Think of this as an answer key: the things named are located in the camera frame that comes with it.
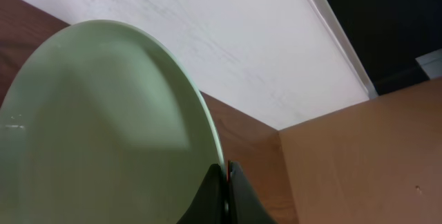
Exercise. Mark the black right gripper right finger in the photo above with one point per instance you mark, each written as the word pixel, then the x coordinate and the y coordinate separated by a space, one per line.
pixel 244 205

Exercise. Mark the mint plate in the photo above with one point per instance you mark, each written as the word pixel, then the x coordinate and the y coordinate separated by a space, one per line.
pixel 102 125

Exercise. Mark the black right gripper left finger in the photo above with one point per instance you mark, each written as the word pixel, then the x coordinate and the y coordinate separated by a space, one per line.
pixel 207 207

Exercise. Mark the brown cardboard box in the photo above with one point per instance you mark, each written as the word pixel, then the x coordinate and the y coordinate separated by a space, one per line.
pixel 375 162

